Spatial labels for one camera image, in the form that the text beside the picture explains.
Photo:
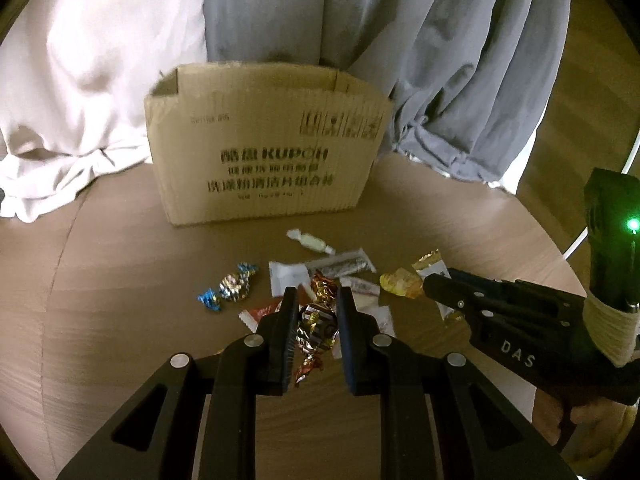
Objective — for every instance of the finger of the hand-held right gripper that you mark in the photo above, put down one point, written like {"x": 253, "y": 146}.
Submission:
{"x": 445, "y": 292}
{"x": 510, "y": 287}

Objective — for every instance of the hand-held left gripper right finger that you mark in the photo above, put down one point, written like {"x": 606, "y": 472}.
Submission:
{"x": 347, "y": 332}

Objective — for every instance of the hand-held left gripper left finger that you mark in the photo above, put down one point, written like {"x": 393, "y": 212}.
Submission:
{"x": 286, "y": 332}

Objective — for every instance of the brown gold foil candy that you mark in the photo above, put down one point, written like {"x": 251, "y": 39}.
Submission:
{"x": 316, "y": 332}

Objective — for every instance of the gold white snack packet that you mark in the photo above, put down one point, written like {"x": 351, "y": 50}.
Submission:
{"x": 429, "y": 262}

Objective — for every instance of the white green twist candy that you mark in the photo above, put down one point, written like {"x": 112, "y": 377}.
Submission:
{"x": 312, "y": 242}

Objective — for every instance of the printed cardboard box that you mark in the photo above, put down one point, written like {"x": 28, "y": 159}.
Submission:
{"x": 260, "y": 160}

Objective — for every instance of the person's right hand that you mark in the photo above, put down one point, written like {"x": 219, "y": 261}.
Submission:
{"x": 547, "y": 412}

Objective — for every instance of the small white snack packet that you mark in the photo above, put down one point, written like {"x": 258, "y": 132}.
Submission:
{"x": 384, "y": 321}

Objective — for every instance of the yellow wrapped candy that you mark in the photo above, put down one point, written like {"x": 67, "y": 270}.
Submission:
{"x": 400, "y": 282}

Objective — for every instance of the white red snack packet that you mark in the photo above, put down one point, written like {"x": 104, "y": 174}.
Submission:
{"x": 363, "y": 287}

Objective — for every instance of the red gold foil candy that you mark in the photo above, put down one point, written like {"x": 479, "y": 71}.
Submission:
{"x": 322, "y": 287}

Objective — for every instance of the white square snack packet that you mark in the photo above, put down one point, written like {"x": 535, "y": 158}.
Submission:
{"x": 287, "y": 275}

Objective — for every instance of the silver bar snack packet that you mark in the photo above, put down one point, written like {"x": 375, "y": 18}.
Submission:
{"x": 345, "y": 263}

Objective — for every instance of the blue silver foil candy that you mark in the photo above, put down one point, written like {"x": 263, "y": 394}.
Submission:
{"x": 233, "y": 285}

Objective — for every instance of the grey curtain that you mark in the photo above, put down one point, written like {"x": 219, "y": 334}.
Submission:
{"x": 400, "y": 50}

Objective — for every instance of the pale pink curtain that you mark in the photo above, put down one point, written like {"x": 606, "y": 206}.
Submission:
{"x": 95, "y": 85}

